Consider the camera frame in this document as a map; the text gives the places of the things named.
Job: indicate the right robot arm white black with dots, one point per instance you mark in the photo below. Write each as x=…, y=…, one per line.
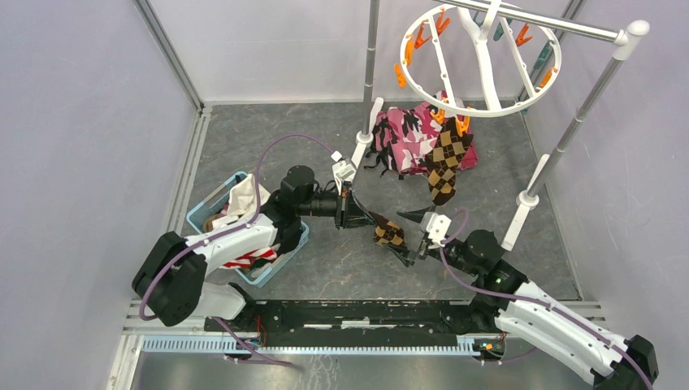
x=507, y=300

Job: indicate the metal clothes rack frame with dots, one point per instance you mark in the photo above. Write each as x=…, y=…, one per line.
x=625, y=40

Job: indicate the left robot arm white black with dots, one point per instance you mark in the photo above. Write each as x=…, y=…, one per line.
x=173, y=280

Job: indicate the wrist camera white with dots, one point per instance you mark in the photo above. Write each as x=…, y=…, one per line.
x=343, y=170
x=437, y=226

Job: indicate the orange clip far left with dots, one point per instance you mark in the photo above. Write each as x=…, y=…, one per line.
x=400, y=76

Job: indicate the brown argyle sock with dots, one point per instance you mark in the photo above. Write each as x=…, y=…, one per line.
x=388, y=234
x=445, y=159

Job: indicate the light blue laundry basket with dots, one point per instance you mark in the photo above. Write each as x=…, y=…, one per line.
x=214, y=203

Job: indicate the red white striped sock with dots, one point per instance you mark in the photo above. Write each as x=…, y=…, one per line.
x=247, y=260

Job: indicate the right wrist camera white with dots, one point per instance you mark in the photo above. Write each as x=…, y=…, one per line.
x=437, y=226

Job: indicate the teal clip right rim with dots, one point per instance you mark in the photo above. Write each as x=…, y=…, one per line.
x=544, y=55

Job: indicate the pink camouflage garment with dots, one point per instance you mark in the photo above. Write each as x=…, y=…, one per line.
x=402, y=138

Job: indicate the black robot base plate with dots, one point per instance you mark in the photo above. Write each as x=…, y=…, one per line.
x=363, y=323

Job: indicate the orange clip right rim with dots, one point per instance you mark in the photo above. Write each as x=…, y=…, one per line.
x=547, y=77

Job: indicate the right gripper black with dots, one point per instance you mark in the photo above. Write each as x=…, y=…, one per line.
x=401, y=253

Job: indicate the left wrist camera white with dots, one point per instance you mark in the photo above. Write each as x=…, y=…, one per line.
x=343, y=170

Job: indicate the orange clip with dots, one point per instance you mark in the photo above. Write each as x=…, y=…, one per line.
x=400, y=76
x=437, y=114

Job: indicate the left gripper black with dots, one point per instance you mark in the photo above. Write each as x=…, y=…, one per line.
x=348, y=213

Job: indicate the orange clip front holding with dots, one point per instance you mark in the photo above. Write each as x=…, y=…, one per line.
x=462, y=124

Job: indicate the white round clip hanger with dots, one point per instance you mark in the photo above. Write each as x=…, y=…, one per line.
x=478, y=22

